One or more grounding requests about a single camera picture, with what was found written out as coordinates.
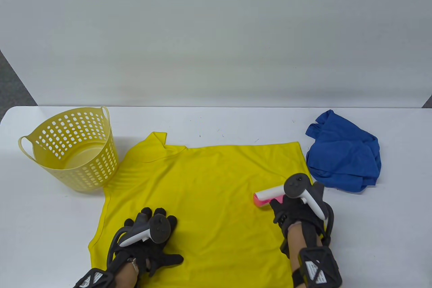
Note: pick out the yellow t-shirt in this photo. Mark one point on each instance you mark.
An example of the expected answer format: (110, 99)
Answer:
(209, 183)

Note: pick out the person's left forearm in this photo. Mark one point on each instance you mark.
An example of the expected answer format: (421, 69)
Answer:
(126, 276)

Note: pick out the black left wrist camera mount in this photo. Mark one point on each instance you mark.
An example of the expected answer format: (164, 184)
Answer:
(96, 278)

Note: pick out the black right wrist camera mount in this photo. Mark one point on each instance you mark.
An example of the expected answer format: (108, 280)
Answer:
(317, 264)

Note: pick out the blue t-shirt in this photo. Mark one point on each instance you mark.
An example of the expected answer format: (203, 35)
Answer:
(341, 156)

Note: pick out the person's right forearm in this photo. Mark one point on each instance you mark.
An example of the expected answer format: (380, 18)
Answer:
(298, 244)

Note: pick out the pink lint roller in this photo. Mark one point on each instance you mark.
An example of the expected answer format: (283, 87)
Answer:
(266, 195)

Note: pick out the person's right hand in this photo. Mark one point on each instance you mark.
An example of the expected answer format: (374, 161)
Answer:
(290, 210)

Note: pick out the person's left hand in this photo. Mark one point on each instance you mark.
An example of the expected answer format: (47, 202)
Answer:
(165, 261)

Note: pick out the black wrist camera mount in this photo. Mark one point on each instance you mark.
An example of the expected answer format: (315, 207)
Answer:
(317, 264)
(96, 278)

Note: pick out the grey right hand controller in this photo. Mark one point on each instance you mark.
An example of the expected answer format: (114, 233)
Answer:
(297, 185)

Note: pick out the yellow perforated plastic basket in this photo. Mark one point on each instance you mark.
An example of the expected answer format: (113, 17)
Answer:
(98, 169)

